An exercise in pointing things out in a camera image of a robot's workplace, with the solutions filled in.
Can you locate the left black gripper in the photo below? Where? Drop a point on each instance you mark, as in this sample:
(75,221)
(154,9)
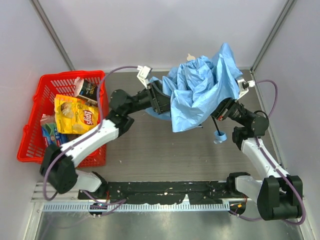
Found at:
(160,100)

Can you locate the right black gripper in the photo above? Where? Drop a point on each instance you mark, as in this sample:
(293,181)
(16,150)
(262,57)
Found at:
(223,107)

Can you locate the light blue folding umbrella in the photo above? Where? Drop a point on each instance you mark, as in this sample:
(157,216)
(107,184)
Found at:
(197,87)

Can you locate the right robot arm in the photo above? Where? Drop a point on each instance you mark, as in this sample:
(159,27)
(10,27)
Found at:
(280,195)

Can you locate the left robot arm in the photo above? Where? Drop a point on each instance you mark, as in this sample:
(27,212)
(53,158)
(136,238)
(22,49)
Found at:
(59,165)

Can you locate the cream cap lotion bottle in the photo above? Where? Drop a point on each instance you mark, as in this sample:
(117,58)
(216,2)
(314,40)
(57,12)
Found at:
(190,57)

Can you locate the dark coffee carton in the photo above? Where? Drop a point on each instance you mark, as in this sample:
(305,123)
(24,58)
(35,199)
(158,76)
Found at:
(85,90)

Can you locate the yellow Lays chip bag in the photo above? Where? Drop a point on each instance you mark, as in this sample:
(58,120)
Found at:
(73,115)

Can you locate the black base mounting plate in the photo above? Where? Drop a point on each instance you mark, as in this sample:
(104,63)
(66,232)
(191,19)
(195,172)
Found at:
(170,192)

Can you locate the blue green snack box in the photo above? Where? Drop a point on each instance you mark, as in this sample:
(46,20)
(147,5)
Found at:
(50,132)

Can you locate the red plastic basket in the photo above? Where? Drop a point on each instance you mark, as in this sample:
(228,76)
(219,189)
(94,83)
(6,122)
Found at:
(32,145)

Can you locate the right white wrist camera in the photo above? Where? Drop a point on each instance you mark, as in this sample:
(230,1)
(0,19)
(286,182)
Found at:
(244,86)

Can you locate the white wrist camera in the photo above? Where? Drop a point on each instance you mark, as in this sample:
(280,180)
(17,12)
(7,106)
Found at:
(143,73)
(244,86)

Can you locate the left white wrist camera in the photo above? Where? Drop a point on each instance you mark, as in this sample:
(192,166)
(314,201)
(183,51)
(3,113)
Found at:
(143,73)

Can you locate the white slotted cable duct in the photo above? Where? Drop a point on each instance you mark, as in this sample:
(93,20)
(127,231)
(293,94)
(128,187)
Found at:
(88,206)

